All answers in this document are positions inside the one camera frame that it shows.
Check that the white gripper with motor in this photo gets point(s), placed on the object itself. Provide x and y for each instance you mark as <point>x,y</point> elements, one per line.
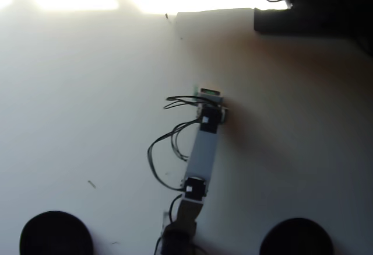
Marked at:
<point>210,99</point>

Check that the white Koch robot arm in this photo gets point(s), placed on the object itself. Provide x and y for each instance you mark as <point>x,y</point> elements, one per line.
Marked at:
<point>204,155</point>

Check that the small dark debris scrap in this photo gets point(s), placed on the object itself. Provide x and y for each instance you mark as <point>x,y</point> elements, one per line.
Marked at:
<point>166,16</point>

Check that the black box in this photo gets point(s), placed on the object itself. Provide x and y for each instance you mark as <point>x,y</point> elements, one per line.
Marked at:
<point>320,15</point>

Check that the black round bowl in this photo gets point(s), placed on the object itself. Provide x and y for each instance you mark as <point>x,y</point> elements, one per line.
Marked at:
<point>55,234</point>
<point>295,237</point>

